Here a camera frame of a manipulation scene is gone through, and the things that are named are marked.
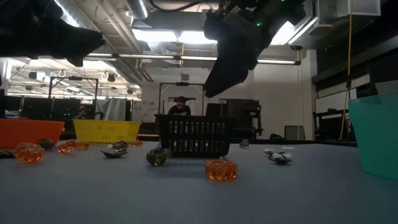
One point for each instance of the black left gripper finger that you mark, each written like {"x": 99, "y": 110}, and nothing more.
{"x": 74, "y": 43}

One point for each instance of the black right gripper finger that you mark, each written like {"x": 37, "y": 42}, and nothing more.
{"x": 231, "y": 70}

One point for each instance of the black slotted plastic basket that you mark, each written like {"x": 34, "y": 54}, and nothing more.
{"x": 192, "y": 117}

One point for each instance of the small white plastic bone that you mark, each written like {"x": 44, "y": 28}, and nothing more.
{"x": 287, "y": 148}
{"x": 109, "y": 146}
{"x": 269, "y": 151}

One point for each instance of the small purple translucent decoration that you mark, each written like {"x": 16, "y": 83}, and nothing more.
{"x": 160, "y": 145}

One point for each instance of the smoky clear plastic pumpkin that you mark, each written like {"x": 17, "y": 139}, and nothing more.
{"x": 120, "y": 145}
{"x": 158, "y": 157}
{"x": 46, "y": 144}

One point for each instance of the black equipment rack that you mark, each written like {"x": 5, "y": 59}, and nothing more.
{"x": 245, "y": 115}

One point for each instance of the person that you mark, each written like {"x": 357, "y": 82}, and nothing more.
{"x": 179, "y": 109}
{"x": 81, "y": 112}

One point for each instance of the grey hanging sheet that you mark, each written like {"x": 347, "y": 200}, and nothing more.
{"x": 113, "y": 109}

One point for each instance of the long ceiling tube light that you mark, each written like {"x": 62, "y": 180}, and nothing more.
{"x": 155, "y": 57}

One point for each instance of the grey box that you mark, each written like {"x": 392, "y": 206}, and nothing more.
{"x": 294, "y": 132}

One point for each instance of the yellow slotted plastic basket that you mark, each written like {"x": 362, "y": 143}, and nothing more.
{"x": 105, "y": 132}

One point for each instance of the orange round plastic bowl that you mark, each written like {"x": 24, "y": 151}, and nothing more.
{"x": 28, "y": 132}

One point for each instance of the black workbench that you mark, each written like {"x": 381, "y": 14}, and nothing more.
{"x": 323, "y": 124}

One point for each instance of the teal plastic bin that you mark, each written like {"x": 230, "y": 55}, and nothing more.
{"x": 377, "y": 137}

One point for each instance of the black gantry frame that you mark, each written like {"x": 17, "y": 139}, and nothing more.
{"x": 74, "y": 78}
{"x": 182, "y": 83}

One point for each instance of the dark ceiling camera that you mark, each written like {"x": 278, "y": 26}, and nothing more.
{"x": 296, "y": 47}

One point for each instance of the large grey ventilation duct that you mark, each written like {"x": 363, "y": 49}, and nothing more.
{"x": 174, "y": 21}

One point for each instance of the round silver air duct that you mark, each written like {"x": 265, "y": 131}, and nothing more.
{"x": 138, "y": 9}

